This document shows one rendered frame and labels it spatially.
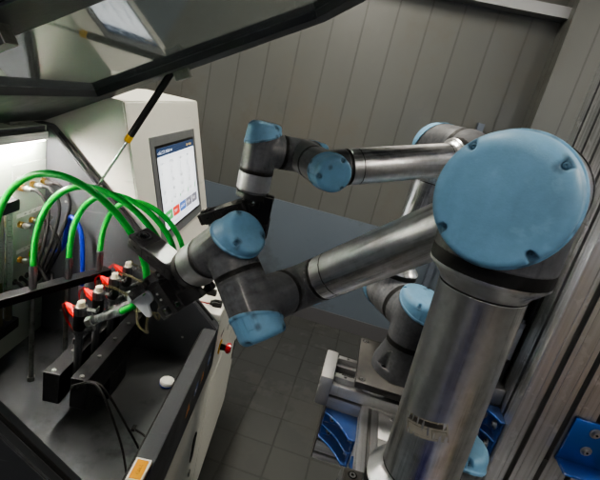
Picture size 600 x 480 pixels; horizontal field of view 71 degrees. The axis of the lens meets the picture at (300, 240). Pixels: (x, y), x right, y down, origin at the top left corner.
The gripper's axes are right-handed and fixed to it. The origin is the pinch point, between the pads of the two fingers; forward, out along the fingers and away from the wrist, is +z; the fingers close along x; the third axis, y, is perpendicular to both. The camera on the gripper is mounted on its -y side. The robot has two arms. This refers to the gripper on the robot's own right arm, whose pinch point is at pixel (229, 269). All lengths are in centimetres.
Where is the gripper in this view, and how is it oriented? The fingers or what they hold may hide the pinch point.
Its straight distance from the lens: 103.7
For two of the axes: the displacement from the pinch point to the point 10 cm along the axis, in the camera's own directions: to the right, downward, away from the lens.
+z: -2.2, 9.2, 3.2
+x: 0.5, -3.1, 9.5
